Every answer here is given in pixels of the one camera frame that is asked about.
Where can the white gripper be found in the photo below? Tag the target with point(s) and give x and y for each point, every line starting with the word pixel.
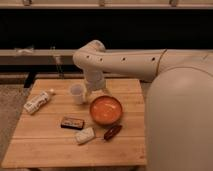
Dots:
pixel 94 81

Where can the dark rectangular eraser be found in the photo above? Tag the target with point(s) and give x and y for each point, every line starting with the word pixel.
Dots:
pixel 72 123

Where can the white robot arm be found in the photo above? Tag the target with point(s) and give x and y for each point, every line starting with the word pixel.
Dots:
pixel 179 102

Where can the white plastic cup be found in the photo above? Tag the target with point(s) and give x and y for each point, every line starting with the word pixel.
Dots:
pixel 78 94

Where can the orange bowl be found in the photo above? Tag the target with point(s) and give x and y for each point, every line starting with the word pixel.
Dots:
pixel 106 110

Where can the brown sausage-shaped object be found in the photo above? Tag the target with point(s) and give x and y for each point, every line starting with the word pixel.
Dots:
pixel 112 132

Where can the white squeeze bottle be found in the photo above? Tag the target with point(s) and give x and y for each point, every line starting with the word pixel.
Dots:
pixel 34 104

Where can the grey horizontal rail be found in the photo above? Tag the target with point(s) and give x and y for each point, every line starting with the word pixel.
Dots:
pixel 47 57

